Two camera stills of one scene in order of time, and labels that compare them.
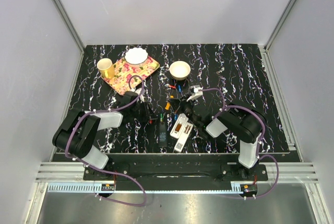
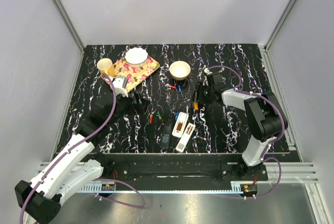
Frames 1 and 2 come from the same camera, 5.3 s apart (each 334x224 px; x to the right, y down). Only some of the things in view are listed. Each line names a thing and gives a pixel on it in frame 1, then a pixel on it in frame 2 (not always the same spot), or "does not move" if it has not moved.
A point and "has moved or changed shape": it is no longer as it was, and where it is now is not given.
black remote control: [163, 134] has moved or changed shape
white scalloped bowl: [135, 56] does not move
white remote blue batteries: [183, 137] does not move
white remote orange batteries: [179, 126] does not move
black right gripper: [182, 102] to [201, 86]
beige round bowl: [179, 70] does not move
